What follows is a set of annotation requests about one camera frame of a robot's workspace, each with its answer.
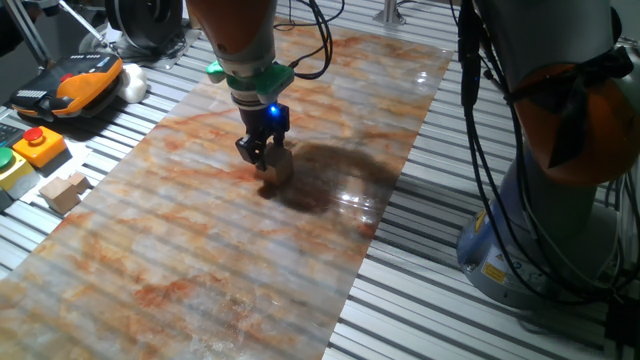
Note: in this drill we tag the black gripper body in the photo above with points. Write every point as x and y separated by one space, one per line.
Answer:
262 122

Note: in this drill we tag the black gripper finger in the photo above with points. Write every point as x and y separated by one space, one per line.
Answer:
252 150
279 140

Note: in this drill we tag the small wooden cube block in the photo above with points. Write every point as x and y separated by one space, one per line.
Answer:
280 167

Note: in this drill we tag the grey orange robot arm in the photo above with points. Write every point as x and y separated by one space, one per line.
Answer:
550 225

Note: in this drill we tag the orange marble patterned mat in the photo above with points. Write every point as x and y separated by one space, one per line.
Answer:
200 240

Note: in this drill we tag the white rounded lump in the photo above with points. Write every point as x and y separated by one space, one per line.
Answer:
134 82

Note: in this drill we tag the black filament spool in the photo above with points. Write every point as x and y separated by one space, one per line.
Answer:
145 20

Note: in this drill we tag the small spare wooden cube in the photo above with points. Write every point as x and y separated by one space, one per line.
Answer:
80 182

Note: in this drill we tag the orange black teach pendant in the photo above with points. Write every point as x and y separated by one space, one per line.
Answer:
75 85

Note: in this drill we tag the large spare wooden cube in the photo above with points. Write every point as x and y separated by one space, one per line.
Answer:
60 196

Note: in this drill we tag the thin aluminium tripod strut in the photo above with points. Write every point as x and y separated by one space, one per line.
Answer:
82 22

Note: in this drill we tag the orange box red button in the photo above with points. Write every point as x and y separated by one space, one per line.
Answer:
42 147

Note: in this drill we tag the yellow box green button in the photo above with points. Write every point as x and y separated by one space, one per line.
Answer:
15 175

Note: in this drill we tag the black keyboard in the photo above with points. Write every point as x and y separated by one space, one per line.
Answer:
9 135

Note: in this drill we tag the thick aluminium tripod strut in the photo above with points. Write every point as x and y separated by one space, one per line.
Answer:
27 30

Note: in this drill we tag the green wrist camera bracket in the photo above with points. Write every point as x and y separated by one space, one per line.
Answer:
275 80

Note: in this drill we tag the silver metal post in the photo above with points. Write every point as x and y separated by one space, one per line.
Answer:
390 12

